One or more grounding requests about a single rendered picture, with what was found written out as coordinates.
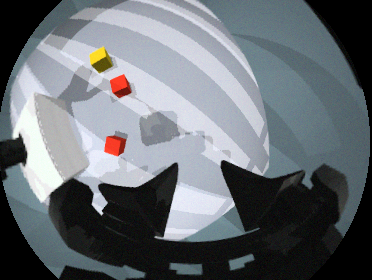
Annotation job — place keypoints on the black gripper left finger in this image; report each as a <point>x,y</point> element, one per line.
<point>151,199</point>

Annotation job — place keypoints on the red cube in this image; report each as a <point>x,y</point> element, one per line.
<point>114,145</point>
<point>120,86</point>

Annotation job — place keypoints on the yellow cube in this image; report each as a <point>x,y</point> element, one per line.
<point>100,60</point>

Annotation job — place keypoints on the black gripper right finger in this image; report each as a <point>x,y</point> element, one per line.
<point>254,194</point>

